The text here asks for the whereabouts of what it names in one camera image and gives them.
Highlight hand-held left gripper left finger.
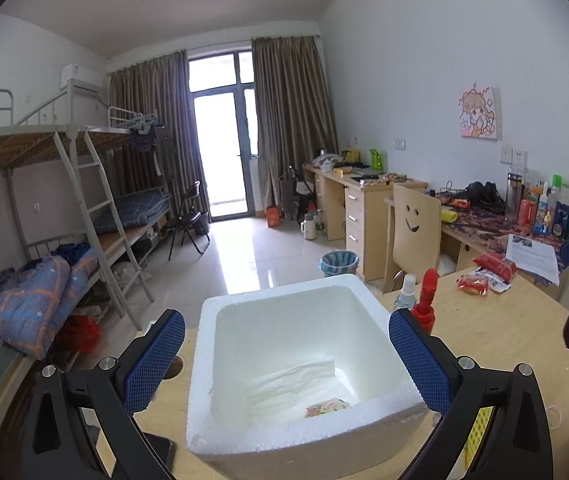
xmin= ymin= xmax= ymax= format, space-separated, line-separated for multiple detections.
xmin=22 ymin=308 xmax=186 ymax=480

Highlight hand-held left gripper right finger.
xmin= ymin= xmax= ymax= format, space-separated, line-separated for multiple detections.
xmin=388 ymin=308 xmax=555 ymax=480

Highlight white foam box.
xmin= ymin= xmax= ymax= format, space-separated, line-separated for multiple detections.
xmin=186 ymin=274 xmax=430 ymax=466

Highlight cluster of toiletry bottles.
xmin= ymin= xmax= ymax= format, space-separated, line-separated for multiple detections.
xmin=518 ymin=174 xmax=569 ymax=242

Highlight printed paper sheet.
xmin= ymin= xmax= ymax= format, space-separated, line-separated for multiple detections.
xmin=505 ymin=234 xmax=562 ymax=287

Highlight red spray bottle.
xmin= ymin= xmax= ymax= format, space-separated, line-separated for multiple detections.
xmin=411 ymin=268 xmax=439 ymax=335

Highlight clear spray bottle blue liquid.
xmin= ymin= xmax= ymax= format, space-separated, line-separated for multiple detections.
xmin=391 ymin=274 xmax=417 ymax=311

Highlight red cloth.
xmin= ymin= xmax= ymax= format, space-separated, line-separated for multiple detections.
xmin=57 ymin=312 xmax=101 ymax=356

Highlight large red snack packet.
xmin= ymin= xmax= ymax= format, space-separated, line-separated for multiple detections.
xmin=473 ymin=252 xmax=517 ymax=281

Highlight white snack packet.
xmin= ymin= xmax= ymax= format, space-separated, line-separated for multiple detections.
xmin=481 ymin=272 xmax=512 ymax=293

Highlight small red wrapped snack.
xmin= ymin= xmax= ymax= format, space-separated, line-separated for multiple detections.
xmin=457 ymin=275 xmax=489 ymax=296

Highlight black phone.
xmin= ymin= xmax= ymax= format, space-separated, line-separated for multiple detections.
xmin=139 ymin=430 xmax=176 ymax=480

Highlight steel thermos bottle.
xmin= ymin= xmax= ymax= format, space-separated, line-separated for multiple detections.
xmin=505 ymin=172 xmax=523 ymax=223

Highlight yellow plastic basket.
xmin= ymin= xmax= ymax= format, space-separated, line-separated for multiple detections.
xmin=459 ymin=405 xmax=495 ymax=480

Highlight patterned desk mat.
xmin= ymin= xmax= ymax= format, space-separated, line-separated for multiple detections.
xmin=434 ymin=195 xmax=565 ymax=251

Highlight floral packet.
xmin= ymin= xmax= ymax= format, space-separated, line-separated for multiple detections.
xmin=305 ymin=396 xmax=351 ymax=418

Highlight black headphones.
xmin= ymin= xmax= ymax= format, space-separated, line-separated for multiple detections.
xmin=465 ymin=181 xmax=507 ymax=211

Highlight blue trash bin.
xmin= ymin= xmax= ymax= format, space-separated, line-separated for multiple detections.
xmin=320 ymin=250 xmax=359 ymax=278

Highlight white cloth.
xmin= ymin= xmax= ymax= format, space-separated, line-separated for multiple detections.
xmin=249 ymin=358 xmax=360 ymax=418

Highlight wooden chair with smiley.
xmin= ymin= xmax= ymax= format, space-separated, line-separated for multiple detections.
xmin=383 ymin=183 xmax=442 ymax=293

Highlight blue orange patterned quilt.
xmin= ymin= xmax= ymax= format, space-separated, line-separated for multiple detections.
xmin=0 ymin=242 xmax=100 ymax=361

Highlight black folding chair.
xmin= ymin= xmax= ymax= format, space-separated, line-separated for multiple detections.
xmin=167 ymin=181 xmax=212 ymax=261

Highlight blue checked mattress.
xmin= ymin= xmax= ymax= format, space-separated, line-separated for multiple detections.
xmin=87 ymin=191 xmax=172 ymax=233

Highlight wooden desk with drawers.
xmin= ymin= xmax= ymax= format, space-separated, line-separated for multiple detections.
xmin=303 ymin=162 xmax=429 ymax=281

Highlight white bed ladder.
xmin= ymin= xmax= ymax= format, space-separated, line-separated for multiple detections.
xmin=54 ymin=130 xmax=156 ymax=332

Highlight dark hanging clothes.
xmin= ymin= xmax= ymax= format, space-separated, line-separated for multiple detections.
xmin=129 ymin=122 xmax=158 ymax=153

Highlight glass balcony door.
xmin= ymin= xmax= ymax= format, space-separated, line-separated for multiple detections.
xmin=188 ymin=50 xmax=258 ymax=221

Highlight metal bunk bed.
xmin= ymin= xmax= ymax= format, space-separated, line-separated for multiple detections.
xmin=84 ymin=106 xmax=175 ymax=261
xmin=0 ymin=89 xmax=130 ymax=361

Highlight brown curtain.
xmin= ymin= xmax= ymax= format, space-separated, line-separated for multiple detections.
xmin=252 ymin=35 xmax=340 ymax=211
xmin=109 ymin=50 xmax=208 ymax=221

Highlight white air conditioner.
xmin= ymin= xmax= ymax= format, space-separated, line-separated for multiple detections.
xmin=60 ymin=63 xmax=102 ymax=93

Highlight pink cartoon wall poster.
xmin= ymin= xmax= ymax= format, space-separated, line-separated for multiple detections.
xmin=459 ymin=86 xmax=500 ymax=141

